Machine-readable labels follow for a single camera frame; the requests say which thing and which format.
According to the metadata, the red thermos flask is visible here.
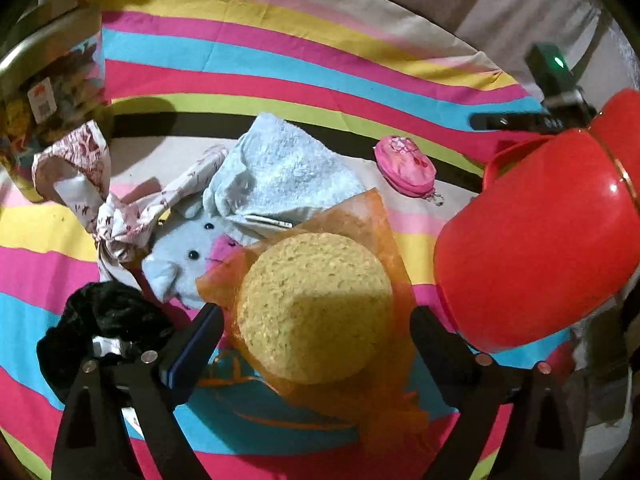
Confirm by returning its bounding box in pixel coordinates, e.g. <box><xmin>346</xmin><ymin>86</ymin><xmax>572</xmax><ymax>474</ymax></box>
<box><xmin>434</xmin><ymin>88</ymin><xmax>640</xmax><ymax>354</ymax></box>

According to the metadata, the yellow sponge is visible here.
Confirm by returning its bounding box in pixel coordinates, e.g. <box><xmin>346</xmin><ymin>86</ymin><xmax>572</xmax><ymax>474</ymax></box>
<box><xmin>196</xmin><ymin>187</ymin><xmax>431</xmax><ymax>453</ymax></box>

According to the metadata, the pink coin purse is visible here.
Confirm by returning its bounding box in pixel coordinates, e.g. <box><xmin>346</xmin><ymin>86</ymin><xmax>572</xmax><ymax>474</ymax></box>
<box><xmin>374</xmin><ymin>135</ymin><xmax>446</xmax><ymax>207</ymax></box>

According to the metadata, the light blue towel bunny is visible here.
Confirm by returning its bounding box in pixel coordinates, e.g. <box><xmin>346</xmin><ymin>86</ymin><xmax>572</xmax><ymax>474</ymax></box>
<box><xmin>141</xmin><ymin>112</ymin><xmax>368</xmax><ymax>311</ymax></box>

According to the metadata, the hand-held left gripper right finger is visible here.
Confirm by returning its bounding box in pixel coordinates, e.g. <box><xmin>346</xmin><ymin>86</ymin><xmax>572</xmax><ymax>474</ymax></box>
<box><xmin>410</xmin><ymin>305</ymin><xmax>583</xmax><ymax>480</ymax></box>

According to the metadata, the beige lace curtain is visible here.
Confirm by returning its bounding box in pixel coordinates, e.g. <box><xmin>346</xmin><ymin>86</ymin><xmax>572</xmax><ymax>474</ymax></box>
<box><xmin>310</xmin><ymin>0</ymin><xmax>640</xmax><ymax>106</ymax></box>

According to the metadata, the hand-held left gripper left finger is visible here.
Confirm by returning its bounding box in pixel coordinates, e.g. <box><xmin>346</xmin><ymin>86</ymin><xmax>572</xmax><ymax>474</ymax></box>
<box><xmin>50</xmin><ymin>302</ymin><xmax>226</xmax><ymax>480</ymax></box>

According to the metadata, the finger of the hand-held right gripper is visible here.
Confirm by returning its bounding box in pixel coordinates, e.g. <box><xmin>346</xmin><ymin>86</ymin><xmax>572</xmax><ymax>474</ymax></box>
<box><xmin>470</xmin><ymin>112</ymin><xmax>566</xmax><ymax>134</ymax></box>

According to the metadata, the striped colourful tablecloth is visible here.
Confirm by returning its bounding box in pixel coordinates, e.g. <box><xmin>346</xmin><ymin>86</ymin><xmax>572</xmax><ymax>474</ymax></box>
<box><xmin>0</xmin><ymin>0</ymin><xmax>576</xmax><ymax>480</ymax></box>

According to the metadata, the floral cloth bow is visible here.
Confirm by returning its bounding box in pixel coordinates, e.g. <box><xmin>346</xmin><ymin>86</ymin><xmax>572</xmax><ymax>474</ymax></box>
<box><xmin>31</xmin><ymin>120</ymin><xmax>231</xmax><ymax>281</ymax></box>

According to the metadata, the black velvet scrunchie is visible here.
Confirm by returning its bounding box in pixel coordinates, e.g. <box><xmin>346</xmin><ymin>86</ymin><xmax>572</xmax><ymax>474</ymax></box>
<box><xmin>36</xmin><ymin>282</ymin><xmax>176</xmax><ymax>406</ymax></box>

